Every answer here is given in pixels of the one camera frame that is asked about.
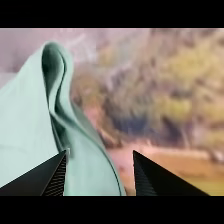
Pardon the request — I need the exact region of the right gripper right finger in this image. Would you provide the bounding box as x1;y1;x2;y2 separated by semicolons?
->
132;149;210;197

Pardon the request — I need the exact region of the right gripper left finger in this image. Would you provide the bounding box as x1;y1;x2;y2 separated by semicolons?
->
0;148;70;197

